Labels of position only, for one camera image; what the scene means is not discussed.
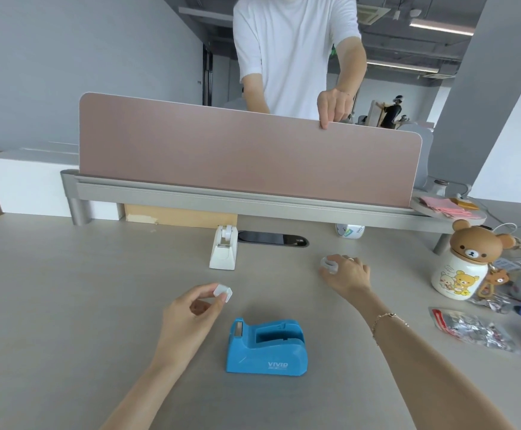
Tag person's right hand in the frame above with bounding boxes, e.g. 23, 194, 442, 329
318, 254, 373, 298

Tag person's left hand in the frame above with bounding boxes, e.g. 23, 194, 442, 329
153, 284, 225, 370

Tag person's left forearm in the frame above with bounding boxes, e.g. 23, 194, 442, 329
101, 354, 189, 430

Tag person's right forearm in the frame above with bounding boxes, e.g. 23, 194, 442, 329
336, 286, 517, 430

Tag white printed cup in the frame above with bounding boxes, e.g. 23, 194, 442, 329
335, 224, 365, 240

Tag white tape dispenser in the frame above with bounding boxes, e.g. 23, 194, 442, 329
209, 225, 239, 270

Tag blue tape dispenser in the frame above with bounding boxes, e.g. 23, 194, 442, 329
225, 318, 308, 378

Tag light wooden board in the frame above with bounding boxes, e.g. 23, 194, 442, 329
123, 203, 239, 230

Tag grey metal desk shelf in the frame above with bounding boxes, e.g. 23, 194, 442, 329
60, 169, 468, 256

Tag white mug with bear lid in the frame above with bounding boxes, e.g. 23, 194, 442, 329
431, 219, 517, 302

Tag pink sticky notes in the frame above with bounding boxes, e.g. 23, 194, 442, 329
419, 195, 474, 218

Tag pink desk divider panel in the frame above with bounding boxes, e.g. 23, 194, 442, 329
79, 92, 423, 209

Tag silver foil packet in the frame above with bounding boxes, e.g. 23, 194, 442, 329
429, 307, 520, 354

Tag white cabinet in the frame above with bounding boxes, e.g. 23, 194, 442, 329
0, 147, 125, 221

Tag long ceiling light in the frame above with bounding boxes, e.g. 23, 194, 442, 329
409, 19, 474, 37
366, 60, 439, 73

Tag ceiling air vent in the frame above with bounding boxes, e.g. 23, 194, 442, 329
356, 3, 392, 24

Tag black oval cable grommet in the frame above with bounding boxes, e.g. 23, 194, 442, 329
237, 231, 310, 248

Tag gold chain bracelet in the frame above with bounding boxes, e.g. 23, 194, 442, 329
371, 312, 409, 346

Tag brown bear keychain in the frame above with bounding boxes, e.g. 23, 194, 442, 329
477, 268, 511, 301

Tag white cable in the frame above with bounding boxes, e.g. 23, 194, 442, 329
483, 206, 521, 258

